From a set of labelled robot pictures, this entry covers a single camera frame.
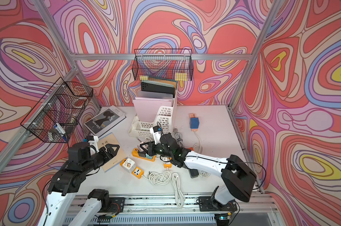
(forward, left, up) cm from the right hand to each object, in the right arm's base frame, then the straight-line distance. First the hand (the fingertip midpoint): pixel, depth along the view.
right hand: (142, 149), depth 74 cm
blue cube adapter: (+31, -34, -18) cm, 50 cm away
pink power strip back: (+37, -33, -17) cm, 53 cm away
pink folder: (+29, -1, +1) cm, 29 cm away
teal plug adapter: (+3, -1, -15) cm, 16 cm away
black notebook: (+40, -4, +10) cm, 42 cm away
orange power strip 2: (-6, +5, -16) cm, 18 cm away
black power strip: (-8, -28, -17) cm, 34 cm away
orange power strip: (+6, +8, -16) cm, 19 cm away
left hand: (-2, +12, +5) cm, 13 cm away
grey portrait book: (+32, +36, -14) cm, 50 cm away
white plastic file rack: (+16, -12, +4) cm, 21 cm away
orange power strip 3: (-3, -14, -18) cm, 23 cm away
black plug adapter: (+3, +3, -12) cm, 13 cm away
